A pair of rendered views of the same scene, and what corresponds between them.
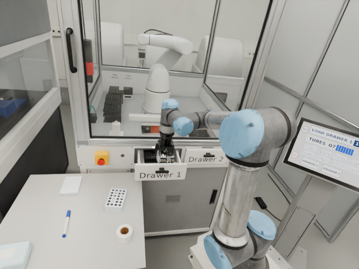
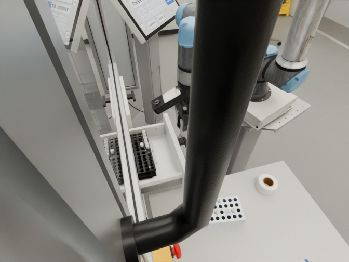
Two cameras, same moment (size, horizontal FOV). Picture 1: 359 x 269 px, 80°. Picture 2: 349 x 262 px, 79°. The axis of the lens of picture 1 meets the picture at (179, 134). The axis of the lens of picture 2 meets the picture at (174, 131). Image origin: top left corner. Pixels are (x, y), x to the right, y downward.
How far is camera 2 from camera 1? 1.11 m
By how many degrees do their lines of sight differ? 69
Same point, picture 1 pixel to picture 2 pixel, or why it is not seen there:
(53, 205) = not seen: outside the picture
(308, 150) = (142, 14)
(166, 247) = not seen: hidden behind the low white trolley
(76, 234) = (292, 246)
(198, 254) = (264, 115)
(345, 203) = (125, 55)
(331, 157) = (151, 7)
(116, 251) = (284, 189)
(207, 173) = not seen: hidden behind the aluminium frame
